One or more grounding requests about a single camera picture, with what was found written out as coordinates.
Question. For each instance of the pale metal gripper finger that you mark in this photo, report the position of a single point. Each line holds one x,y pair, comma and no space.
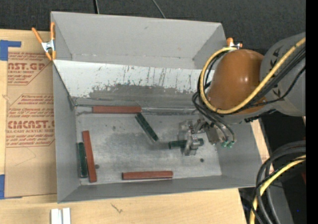
184,129
190,149

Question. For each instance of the dark green block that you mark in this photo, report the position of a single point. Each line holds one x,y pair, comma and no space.
147,128
177,144
82,161

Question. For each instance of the red-brown flat block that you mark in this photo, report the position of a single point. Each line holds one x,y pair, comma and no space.
116,109
147,175
89,156

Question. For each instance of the grey metal bin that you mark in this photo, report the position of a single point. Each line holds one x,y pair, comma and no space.
129,148

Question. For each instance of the brown cardboard board red print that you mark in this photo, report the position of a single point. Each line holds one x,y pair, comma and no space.
29,108

